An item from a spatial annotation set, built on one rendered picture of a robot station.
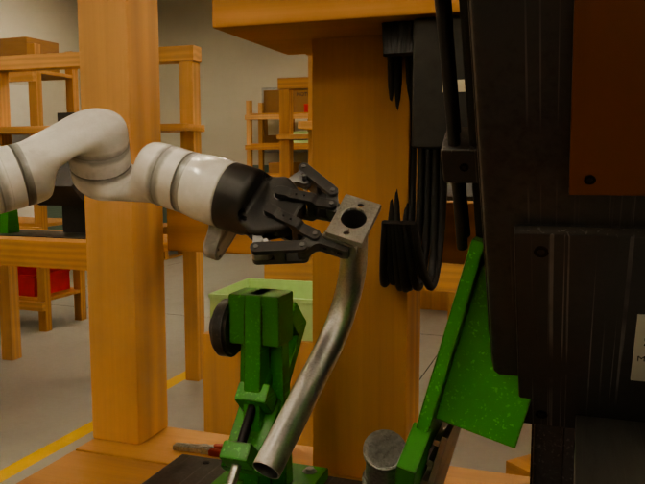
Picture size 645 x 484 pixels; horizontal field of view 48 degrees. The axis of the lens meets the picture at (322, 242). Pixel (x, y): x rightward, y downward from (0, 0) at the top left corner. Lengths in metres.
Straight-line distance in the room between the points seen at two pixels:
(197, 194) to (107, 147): 0.12
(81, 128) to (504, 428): 0.54
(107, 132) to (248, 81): 10.98
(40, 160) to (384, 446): 0.47
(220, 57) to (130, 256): 10.95
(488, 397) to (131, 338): 0.70
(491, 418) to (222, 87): 11.47
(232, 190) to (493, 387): 0.33
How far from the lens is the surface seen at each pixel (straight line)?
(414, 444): 0.64
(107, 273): 1.20
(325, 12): 0.91
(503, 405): 0.64
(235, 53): 11.96
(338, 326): 0.82
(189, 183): 0.79
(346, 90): 1.01
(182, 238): 1.23
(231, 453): 0.91
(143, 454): 1.21
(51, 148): 0.85
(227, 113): 11.93
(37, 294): 6.11
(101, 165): 0.86
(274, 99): 11.58
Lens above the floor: 1.34
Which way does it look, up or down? 6 degrees down
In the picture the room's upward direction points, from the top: straight up
